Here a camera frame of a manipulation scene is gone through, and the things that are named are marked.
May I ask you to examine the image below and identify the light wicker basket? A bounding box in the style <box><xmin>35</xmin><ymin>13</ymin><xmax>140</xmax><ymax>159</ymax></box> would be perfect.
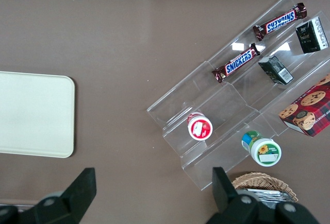
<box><xmin>232</xmin><ymin>171</ymin><xmax>299</xmax><ymax>204</ymax></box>

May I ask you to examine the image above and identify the Snickers chocolate bar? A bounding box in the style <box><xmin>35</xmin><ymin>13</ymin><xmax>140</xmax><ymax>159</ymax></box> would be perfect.
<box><xmin>211</xmin><ymin>43</ymin><xmax>261</xmax><ymax>84</ymax></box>
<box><xmin>252</xmin><ymin>2</ymin><xmax>308</xmax><ymax>42</ymax></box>

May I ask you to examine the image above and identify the red tartan cookie box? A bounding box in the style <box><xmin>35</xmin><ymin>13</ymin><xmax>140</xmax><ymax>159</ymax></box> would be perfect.
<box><xmin>278</xmin><ymin>73</ymin><xmax>330</xmax><ymax>137</ymax></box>

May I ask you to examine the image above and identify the small black white carton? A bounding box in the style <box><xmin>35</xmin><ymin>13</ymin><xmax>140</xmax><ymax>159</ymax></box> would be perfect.
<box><xmin>258</xmin><ymin>55</ymin><xmax>294</xmax><ymax>85</ymax></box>
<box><xmin>295</xmin><ymin>16</ymin><xmax>329</xmax><ymax>54</ymax></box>

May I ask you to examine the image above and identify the green sunflower lid cup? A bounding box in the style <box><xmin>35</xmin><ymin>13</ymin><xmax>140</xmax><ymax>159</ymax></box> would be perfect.
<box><xmin>241</xmin><ymin>130</ymin><xmax>282</xmax><ymax>167</ymax></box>

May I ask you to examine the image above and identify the red strawberry yogurt cup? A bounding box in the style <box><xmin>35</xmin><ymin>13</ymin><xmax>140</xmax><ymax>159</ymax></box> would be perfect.
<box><xmin>187</xmin><ymin>111</ymin><xmax>213</xmax><ymax>141</ymax></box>

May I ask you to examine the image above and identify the clear acrylic stepped display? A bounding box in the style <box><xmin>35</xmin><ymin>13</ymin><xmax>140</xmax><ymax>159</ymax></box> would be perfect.
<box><xmin>146</xmin><ymin>0</ymin><xmax>330</xmax><ymax>192</ymax></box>

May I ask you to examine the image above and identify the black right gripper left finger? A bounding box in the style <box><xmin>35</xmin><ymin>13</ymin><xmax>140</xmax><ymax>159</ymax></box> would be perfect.
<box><xmin>18</xmin><ymin>167</ymin><xmax>97</xmax><ymax>224</ymax></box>

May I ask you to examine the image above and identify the cream plastic tray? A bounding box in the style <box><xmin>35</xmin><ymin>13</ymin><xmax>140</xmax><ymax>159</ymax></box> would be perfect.
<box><xmin>0</xmin><ymin>71</ymin><xmax>76</xmax><ymax>159</ymax></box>

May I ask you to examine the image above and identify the silver foil pack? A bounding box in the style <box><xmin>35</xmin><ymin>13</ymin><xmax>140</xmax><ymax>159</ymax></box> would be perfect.
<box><xmin>246</xmin><ymin>188</ymin><xmax>297</xmax><ymax>211</ymax></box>

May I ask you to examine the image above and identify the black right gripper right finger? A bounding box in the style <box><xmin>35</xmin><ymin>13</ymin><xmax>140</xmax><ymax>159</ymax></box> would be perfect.
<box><xmin>206</xmin><ymin>167</ymin><xmax>261</xmax><ymax>224</ymax></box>

